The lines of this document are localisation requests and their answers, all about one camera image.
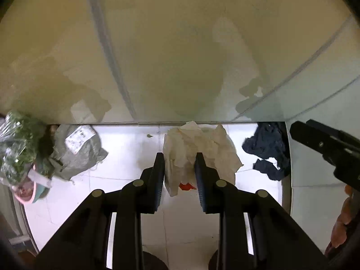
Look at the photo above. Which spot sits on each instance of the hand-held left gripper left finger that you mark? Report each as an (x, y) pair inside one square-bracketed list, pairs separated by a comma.
[(157, 185)]

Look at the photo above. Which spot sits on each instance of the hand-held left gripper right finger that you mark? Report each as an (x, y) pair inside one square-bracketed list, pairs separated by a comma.
[(201, 185)]

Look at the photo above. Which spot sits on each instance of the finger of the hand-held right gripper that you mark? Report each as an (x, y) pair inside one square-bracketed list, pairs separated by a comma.
[(309, 137), (337, 135)]

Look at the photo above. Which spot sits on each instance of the orange peel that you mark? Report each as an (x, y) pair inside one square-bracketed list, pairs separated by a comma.
[(187, 187)]

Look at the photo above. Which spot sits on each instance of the white tissue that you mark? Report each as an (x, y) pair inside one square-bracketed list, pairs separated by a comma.
[(182, 146)]

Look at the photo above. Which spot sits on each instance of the person's right hand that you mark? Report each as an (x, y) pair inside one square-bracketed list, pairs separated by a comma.
[(341, 225)]

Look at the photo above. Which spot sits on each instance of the dark blue cloth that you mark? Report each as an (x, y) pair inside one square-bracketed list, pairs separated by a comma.
[(267, 146)]

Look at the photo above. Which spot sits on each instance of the grey plastic bag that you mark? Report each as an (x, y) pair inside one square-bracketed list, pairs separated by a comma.
[(81, 157)]

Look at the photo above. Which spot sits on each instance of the pink plastic basin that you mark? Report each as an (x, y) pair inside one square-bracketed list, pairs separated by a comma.
[(28, 197)]

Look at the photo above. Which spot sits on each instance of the bag of green vegetables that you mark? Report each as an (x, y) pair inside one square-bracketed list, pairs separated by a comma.
[(19, 140)]

